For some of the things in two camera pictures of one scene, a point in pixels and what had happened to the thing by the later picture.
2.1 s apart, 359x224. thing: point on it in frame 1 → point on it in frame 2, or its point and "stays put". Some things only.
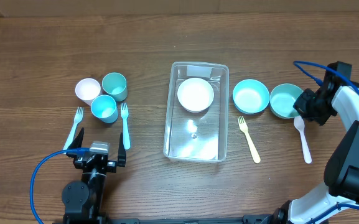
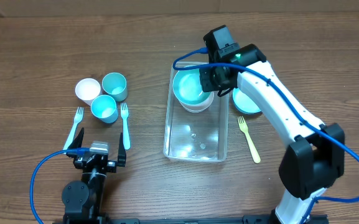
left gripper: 111,165 stays put
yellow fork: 243,126 stays put
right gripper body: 314,107 → 213,79
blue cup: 103,107 stays put
